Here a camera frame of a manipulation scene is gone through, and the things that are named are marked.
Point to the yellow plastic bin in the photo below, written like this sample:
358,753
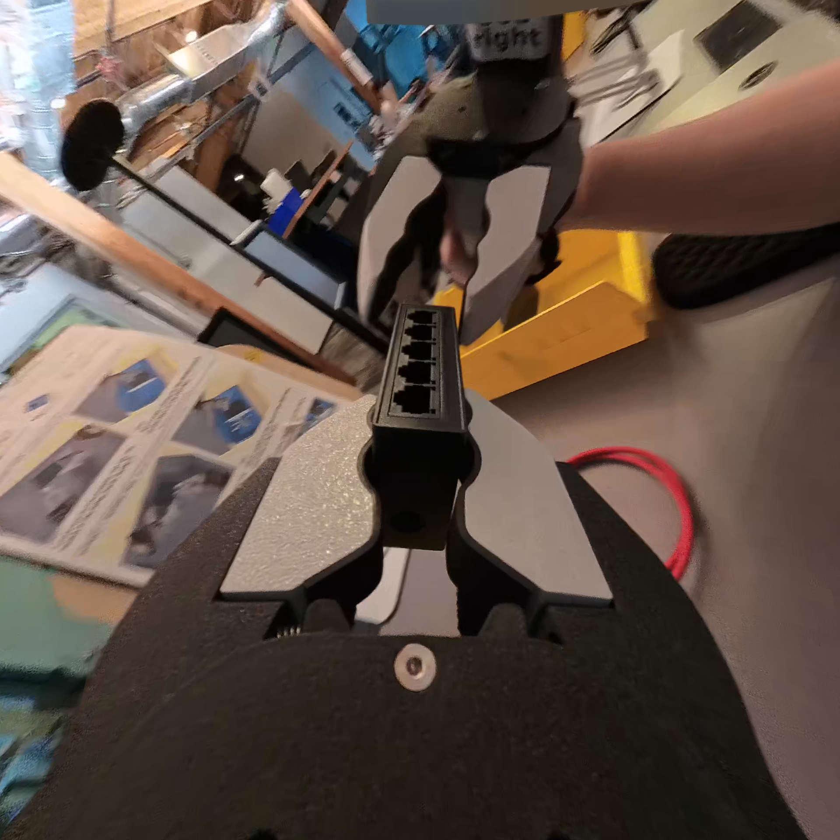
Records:
558,334

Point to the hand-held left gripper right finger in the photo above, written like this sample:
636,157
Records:
531,525

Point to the black framed panel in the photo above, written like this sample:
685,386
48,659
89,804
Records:
229,334

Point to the black table plate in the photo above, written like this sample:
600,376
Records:
735,29

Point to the blue plastic crate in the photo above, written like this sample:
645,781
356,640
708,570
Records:
289,213

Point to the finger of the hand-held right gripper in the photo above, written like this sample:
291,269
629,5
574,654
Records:
518,229
387,223

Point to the metal ceiling duct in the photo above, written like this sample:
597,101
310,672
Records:
216,52

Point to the wooden post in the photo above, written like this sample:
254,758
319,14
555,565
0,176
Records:
98,229

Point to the grey standing panel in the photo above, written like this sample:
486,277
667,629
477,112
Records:
295,269

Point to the black network switch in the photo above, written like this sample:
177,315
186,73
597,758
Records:
420,459

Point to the black metal pole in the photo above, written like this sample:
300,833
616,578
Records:
92,144

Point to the person's right hand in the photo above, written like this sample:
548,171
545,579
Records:
463,256

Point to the printed instruction sheet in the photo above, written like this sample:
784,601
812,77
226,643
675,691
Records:
98,459

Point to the person's right forearm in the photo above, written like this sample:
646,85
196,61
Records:
689,164

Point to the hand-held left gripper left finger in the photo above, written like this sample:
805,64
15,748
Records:
308,518

